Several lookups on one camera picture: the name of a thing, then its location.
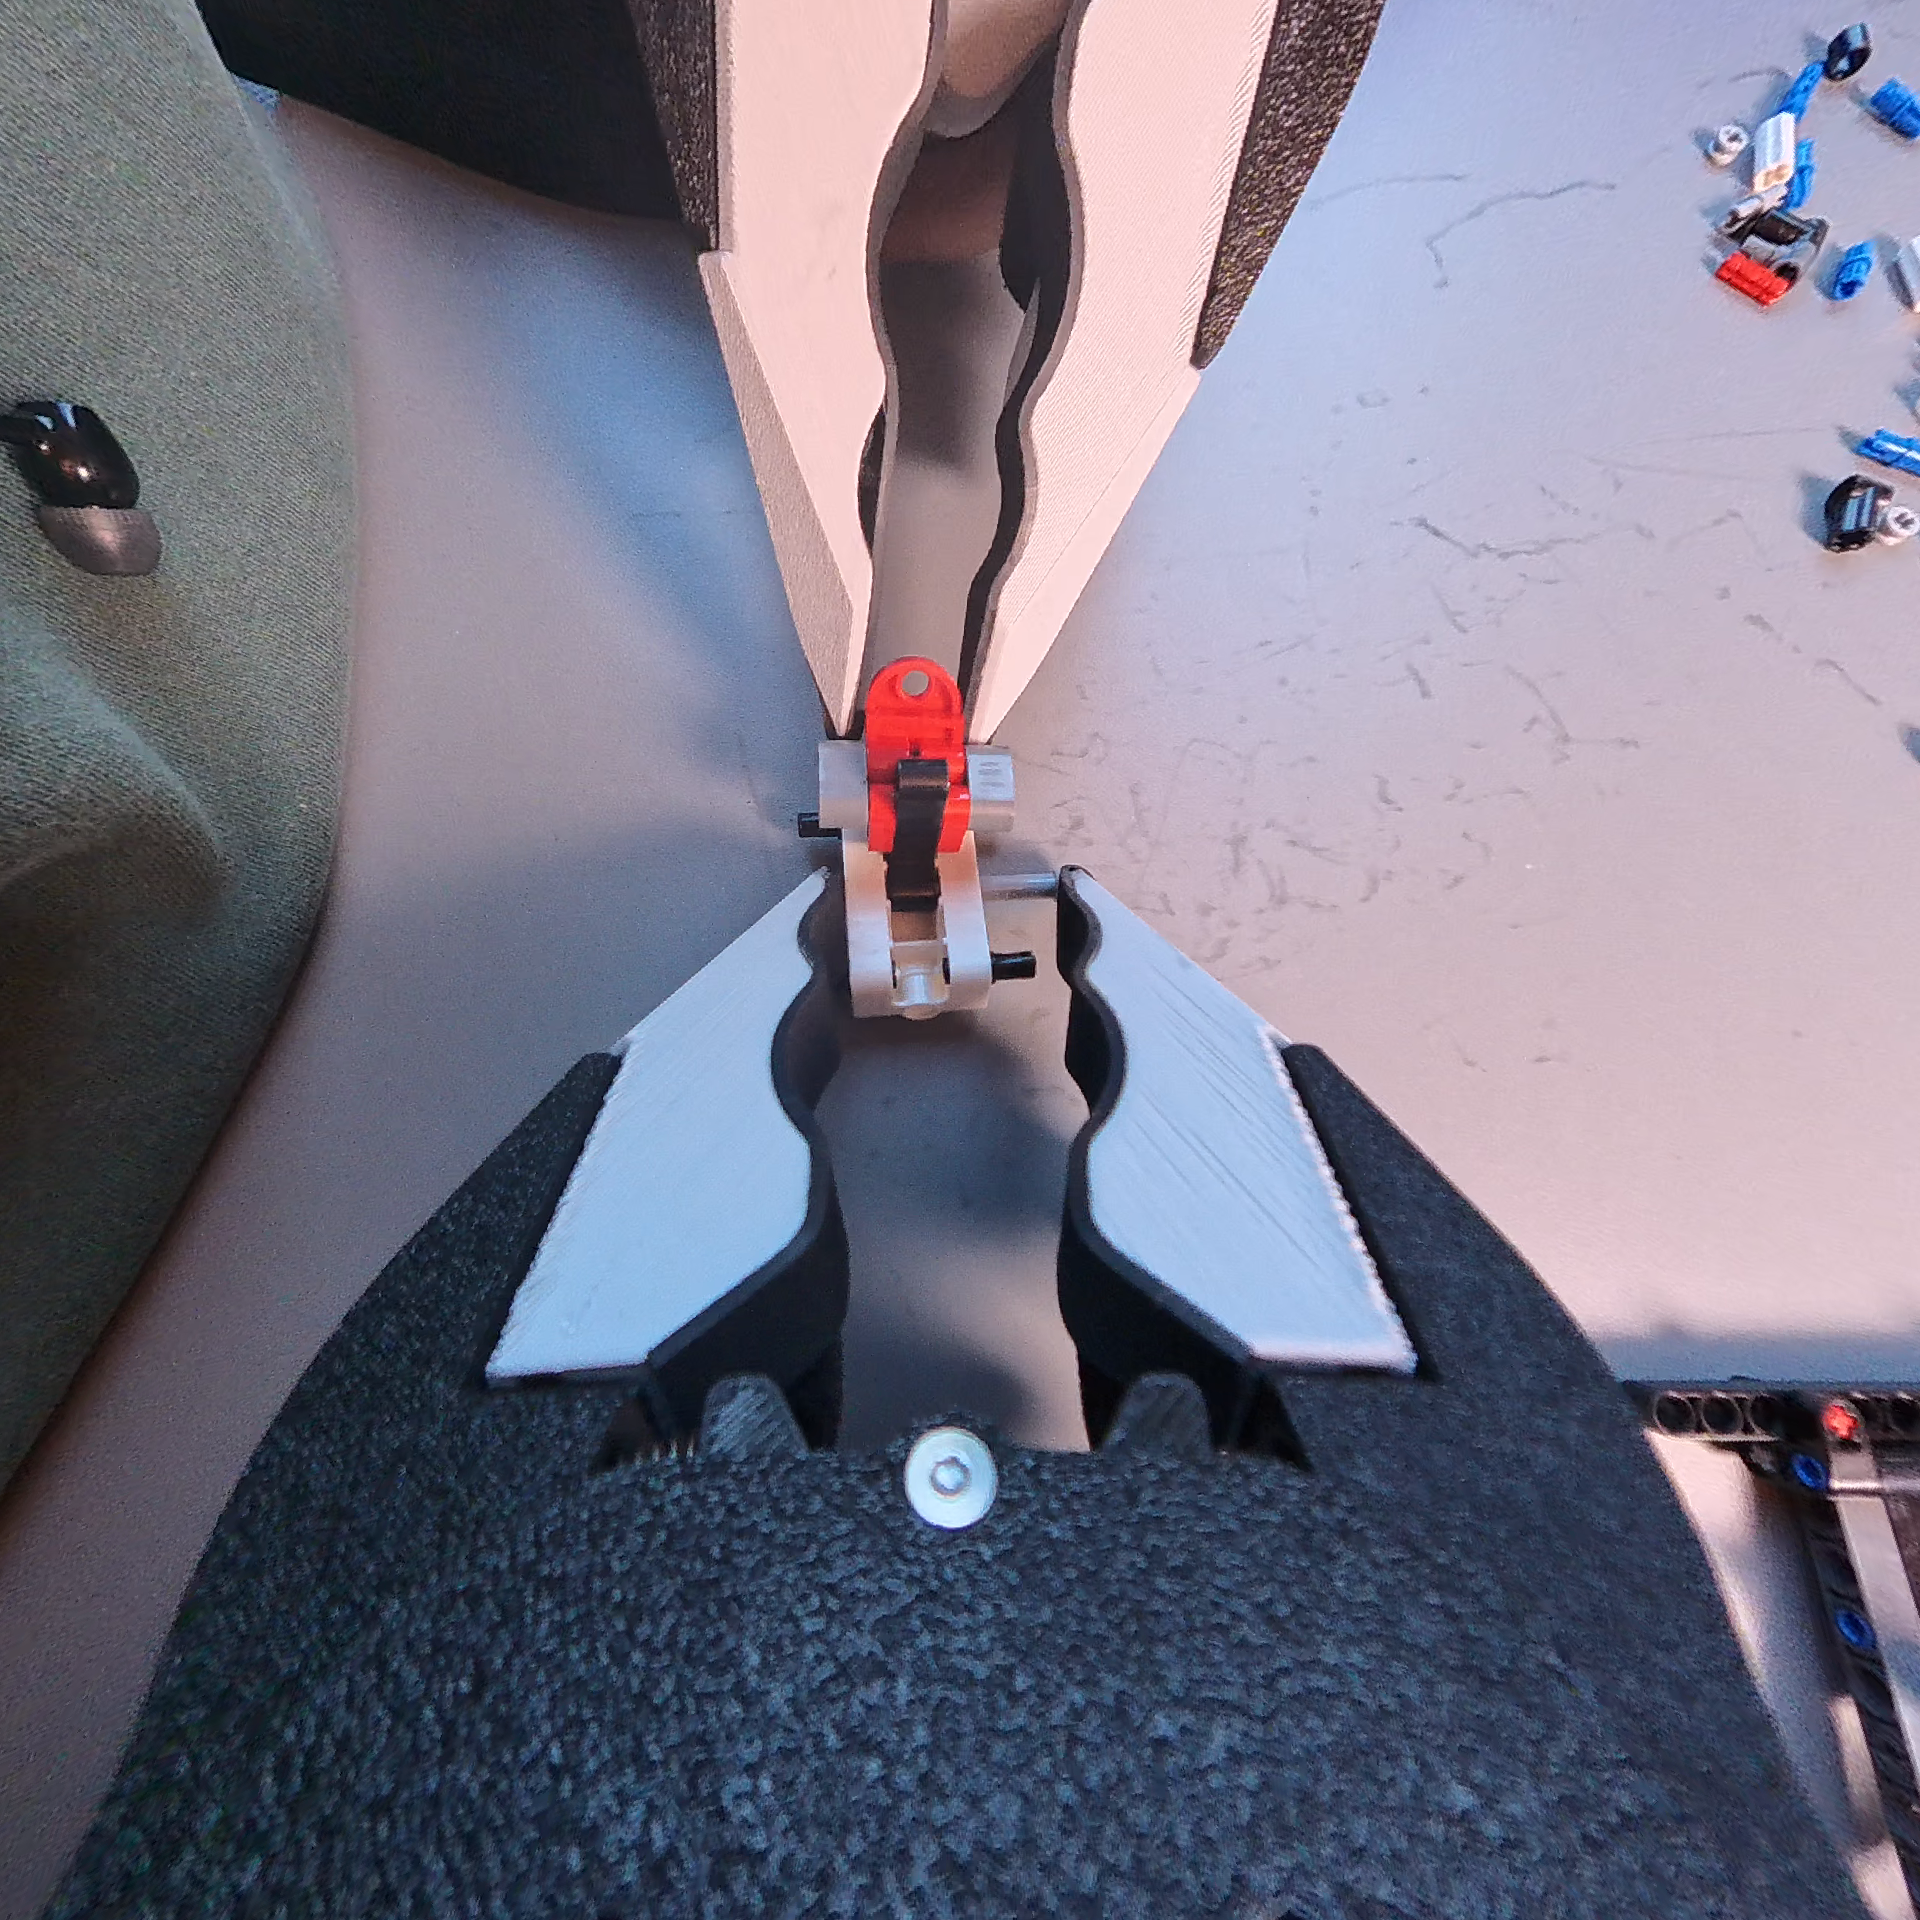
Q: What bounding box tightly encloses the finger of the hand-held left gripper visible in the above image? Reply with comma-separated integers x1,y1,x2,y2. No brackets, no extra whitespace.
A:
697,0,956,722
960,0,1291,737

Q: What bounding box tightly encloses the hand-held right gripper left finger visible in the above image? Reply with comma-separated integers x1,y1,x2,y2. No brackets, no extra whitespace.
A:
484,873,848,1393

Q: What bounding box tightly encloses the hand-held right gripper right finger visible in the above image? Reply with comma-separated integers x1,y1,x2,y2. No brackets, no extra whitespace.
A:
1057,872,1422,1388

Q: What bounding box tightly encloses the white toy brick piece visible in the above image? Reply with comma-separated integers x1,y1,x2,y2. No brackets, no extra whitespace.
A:
796,746,1042,1030

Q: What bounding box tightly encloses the red toy brick piece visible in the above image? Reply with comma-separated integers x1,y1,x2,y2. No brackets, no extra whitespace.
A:
860,660,969,873

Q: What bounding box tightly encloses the pile of small toy bricks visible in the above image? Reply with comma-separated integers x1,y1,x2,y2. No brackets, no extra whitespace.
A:
1696,26,1920,752

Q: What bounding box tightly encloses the grey desk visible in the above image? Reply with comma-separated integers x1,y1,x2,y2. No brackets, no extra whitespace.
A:
0,0,1920,1864

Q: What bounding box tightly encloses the toy vehicle chassis build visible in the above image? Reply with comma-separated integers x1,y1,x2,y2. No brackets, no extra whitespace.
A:
1621,1382,1920,1864

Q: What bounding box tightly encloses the green sweatshirt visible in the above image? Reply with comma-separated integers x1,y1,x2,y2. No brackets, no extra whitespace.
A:
0,0,361,1488

